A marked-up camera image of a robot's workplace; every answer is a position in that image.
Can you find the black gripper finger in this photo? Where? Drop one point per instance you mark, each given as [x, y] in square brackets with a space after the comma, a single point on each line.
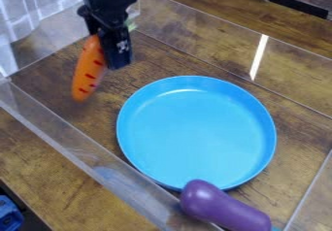
[117, 47]
[93, 25]

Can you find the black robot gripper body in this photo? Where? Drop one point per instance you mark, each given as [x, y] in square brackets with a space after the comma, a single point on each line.
[111, 12]

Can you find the orange toy carrot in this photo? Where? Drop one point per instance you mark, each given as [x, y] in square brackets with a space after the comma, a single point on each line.
[91, 69]

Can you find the blue round plastic tray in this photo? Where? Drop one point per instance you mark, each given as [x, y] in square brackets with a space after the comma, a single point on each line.
[194, 127]

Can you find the purple toy eggplant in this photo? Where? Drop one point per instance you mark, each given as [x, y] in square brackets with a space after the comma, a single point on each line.
[207, 203]

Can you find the blue object at corner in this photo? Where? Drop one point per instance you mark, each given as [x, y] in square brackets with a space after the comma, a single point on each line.
[12, 217]

